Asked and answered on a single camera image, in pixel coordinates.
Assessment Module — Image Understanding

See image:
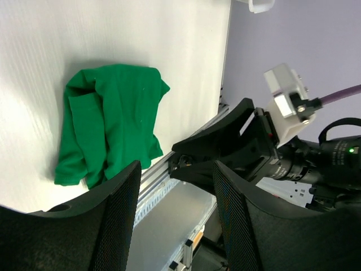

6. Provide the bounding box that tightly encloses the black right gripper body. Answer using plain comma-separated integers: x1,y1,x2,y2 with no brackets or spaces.
239,108,322,187

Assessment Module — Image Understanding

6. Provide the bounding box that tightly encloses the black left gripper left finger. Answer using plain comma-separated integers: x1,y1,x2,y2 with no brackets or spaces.
1,161,142,270

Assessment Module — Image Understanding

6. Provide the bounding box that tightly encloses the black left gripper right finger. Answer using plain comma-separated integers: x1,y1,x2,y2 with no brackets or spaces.
213,161,360,270

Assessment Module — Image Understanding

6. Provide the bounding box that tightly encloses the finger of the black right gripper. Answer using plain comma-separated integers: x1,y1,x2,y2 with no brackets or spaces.
171,98,254,158
170,158,262,195

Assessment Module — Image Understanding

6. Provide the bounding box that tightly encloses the green t shirt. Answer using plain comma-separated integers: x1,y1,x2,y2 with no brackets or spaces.
54,64,170,189

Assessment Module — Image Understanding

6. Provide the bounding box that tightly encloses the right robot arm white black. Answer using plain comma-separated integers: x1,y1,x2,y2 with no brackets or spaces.
169,98,360,212

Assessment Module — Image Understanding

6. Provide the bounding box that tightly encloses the white plastic basket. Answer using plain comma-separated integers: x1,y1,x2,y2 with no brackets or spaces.
248,0,275,14

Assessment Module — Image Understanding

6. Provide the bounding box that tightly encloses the grey slotted cable duct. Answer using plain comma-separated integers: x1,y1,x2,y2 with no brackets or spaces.
133,179,179,228

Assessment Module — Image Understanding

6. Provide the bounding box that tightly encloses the aluminium mounting rail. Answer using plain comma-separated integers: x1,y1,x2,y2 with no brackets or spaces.
138,103,231,204

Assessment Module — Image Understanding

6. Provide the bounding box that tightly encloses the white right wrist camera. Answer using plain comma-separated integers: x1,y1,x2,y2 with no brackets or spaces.
264,63,322,148

